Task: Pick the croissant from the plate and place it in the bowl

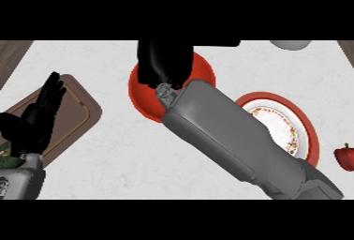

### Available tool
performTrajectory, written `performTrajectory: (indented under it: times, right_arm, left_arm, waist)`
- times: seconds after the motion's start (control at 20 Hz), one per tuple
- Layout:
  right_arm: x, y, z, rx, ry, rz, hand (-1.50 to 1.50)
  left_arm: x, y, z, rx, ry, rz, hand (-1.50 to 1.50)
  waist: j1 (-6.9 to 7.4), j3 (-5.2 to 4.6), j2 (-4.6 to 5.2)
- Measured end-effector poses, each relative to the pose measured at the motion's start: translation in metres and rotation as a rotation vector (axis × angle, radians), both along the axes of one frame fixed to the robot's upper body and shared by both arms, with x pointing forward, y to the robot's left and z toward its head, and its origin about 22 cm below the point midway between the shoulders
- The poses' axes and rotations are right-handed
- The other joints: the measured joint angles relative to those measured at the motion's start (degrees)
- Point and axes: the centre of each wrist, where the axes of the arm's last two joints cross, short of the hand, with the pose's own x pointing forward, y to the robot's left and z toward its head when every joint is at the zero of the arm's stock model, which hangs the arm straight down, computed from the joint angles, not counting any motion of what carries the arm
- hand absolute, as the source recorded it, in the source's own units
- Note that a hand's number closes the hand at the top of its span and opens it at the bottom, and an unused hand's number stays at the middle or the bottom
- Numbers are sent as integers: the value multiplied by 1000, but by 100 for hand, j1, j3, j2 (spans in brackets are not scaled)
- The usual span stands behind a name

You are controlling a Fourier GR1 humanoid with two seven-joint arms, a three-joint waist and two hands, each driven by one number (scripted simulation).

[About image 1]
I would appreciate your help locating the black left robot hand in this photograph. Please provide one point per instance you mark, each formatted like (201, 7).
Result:
(40, 112)

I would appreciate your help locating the pale grey round object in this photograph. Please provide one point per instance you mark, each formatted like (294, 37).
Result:
(291, 45)

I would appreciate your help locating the red bowl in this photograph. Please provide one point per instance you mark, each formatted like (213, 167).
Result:
(204, 71)

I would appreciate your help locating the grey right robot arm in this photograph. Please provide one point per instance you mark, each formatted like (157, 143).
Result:
(222, 134)

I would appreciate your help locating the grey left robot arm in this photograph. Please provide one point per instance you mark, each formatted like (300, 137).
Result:
(21, 181)

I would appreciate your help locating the red bell pepper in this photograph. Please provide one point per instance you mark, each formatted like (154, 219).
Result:
(346, 157)

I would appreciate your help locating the red-rimmed patterned white plate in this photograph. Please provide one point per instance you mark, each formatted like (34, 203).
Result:
(279, 122)

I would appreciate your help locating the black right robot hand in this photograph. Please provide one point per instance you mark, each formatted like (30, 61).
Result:
(164, 62)

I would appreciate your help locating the green vegetable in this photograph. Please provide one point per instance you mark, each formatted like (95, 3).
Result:
(8, 157)

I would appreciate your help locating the brown wooden cutting board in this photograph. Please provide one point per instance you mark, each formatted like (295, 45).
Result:
(77, 110)

